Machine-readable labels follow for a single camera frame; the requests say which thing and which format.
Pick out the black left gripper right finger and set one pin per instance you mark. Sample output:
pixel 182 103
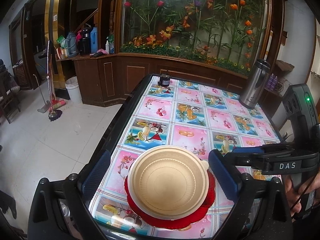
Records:
pixel 260 209

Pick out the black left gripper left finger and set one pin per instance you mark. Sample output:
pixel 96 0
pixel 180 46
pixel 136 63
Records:
pixel 59 208

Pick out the person's right hand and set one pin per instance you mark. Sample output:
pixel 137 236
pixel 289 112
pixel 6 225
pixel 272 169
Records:
pixel 293 195

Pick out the red plastic plate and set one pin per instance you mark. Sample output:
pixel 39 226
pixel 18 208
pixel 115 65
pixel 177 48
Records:
pixel 176 224

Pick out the stainless steel thermos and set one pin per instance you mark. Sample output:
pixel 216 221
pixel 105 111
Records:
pixel 255 85

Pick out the mop with dark head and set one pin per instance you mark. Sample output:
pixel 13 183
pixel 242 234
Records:
pixel 54 112

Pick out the floral patterned tablecloth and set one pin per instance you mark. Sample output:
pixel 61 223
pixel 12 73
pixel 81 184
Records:
pixel 190 115

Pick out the flat floor squeegee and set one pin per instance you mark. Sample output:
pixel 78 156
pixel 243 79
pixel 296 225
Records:
pixel 46 105

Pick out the colourful broom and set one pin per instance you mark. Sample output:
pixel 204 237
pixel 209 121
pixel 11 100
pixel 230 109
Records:
pixel 53 100

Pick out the white trash bin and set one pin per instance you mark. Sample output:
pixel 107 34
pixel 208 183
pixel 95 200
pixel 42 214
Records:
pixel 73 90

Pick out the wooden chair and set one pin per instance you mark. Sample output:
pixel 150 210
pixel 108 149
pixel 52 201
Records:
pixel 9 100

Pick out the artificial flower display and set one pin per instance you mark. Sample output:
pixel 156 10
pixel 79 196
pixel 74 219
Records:
pixel 224 33

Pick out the small black jar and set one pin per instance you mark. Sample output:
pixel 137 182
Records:
pixel 164 80

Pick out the grey blue thermos jug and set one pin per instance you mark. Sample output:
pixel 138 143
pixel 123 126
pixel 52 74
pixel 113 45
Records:
pixel 71 45

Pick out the black kettle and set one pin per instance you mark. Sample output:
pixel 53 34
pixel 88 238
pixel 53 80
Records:
pixel 84 42

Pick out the blue water jug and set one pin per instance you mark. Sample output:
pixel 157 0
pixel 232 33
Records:
pixel 94 40

